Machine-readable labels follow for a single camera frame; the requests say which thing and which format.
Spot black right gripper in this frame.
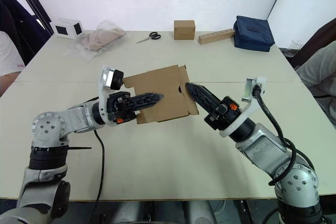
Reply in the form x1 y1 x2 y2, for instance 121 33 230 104
185 82 241 132

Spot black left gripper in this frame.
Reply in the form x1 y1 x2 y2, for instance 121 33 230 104
106 91 165 125

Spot brown cardboard box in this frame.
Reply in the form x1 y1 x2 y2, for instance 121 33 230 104
123 64 200 125

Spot small closed cardboard box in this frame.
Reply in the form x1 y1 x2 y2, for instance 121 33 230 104
173 19 196 41

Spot clear plastic bag of cardboard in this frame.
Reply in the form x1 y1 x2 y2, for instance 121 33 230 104
62 19 132 64

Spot wooden block with holes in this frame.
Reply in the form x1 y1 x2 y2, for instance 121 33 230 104
197 27 236 45

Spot navy blue fabric bag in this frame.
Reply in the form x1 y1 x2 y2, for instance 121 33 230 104
233 15 276 53

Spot clear plastic cup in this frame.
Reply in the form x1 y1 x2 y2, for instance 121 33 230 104
291 39 303 52

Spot white cube with black squares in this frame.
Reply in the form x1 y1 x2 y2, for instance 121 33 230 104
49 17 85 40

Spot grey rounded shape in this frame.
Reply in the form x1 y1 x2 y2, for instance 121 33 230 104
183 200 219 224

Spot person in grey clothes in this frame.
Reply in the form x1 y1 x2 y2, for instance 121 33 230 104
295 41 336 128

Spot dark brown chair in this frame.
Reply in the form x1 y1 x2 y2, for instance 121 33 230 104
290 16 336 69

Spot dark jacket on chair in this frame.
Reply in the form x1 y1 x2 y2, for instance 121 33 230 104
0 0 54 65

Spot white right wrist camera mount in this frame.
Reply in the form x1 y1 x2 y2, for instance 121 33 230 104
218 76 267 138

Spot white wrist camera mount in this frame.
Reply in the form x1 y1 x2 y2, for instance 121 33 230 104
97 64 125 125
218 76 267 138

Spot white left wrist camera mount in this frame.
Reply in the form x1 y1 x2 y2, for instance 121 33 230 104
97 64 125 125

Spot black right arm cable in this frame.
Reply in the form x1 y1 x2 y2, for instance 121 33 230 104
252 84 316 187

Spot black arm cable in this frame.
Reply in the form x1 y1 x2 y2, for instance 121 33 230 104
252 84 316 187
88 129 107 224

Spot black handled scissors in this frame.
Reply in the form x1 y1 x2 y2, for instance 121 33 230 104
135 31 162 44

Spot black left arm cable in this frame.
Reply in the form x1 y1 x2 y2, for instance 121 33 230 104
88 129 107 224

